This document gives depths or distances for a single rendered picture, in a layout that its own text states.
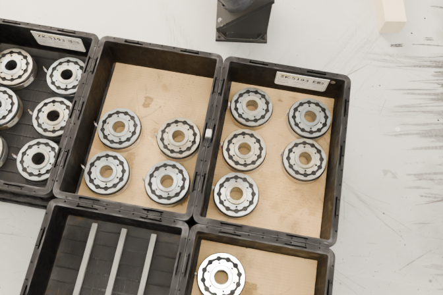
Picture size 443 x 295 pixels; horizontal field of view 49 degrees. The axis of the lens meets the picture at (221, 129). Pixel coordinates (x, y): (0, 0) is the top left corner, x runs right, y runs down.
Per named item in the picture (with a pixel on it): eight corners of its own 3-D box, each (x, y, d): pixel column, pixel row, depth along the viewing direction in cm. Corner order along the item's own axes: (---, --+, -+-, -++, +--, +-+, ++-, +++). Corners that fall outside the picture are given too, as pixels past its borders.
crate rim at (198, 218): (224, 59, 115) (225, 54, 113) (349, 80, 114) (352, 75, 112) (191, 224, 101) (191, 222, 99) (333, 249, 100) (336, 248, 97)
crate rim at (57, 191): (103, 39, 117) (100, 33, 115) (224, 59, 115) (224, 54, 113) (53, 199, 103) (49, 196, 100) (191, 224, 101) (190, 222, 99)
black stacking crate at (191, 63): (111, 59, 126) (101, 36, 115) (223, 78, 124) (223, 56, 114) (67, 207, 112) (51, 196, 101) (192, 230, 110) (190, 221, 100)
